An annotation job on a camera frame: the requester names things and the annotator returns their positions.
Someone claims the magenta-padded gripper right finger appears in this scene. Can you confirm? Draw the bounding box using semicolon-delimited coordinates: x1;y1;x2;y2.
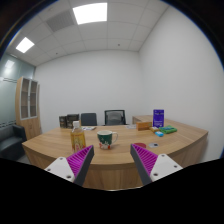
129;143;184;186

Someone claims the dark padded office chair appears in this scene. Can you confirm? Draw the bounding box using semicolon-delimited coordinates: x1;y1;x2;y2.
80;112;98;127

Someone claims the black leather sofa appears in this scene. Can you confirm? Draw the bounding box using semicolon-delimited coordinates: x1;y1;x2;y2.
0;124;28;161

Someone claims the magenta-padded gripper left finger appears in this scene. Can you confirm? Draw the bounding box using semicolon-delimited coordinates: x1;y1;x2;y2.
44;144;95;187

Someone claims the green and white printed mug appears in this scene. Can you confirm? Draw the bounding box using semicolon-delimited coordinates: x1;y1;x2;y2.
96;129;119;150

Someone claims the low wooden side cabinet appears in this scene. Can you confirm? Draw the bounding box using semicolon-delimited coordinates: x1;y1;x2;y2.
132;115;154;125

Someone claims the yellow-labelled tea drink bottle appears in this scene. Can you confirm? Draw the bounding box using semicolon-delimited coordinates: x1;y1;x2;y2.
70;120;87;154

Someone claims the upright purple box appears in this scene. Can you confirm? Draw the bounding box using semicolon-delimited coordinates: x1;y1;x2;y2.
152;109;165;128

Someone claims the black mesh office chair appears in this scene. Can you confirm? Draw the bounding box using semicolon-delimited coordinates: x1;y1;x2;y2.
104;109;127;126

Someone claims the wooden glass-door shelf cabinet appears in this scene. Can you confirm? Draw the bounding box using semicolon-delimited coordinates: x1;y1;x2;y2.
14;76;43;140

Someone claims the large dark printed box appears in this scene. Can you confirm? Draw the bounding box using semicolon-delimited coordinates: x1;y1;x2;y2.
66;113;81;129

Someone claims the green flat package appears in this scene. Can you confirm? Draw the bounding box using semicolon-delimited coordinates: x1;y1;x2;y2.
159;125;178;135

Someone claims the orange wooden box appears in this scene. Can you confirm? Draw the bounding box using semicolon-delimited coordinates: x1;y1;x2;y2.
136;121;153;131

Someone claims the rectangular ceiling light panel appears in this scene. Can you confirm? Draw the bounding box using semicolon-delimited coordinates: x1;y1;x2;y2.
15;36;36;54
72;2;109;26

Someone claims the ceiling air vent grille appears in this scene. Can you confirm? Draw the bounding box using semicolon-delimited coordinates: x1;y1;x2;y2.
45;10;76;33

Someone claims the small dark printed box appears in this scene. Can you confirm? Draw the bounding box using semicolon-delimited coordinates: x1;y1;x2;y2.
58;115;68;129

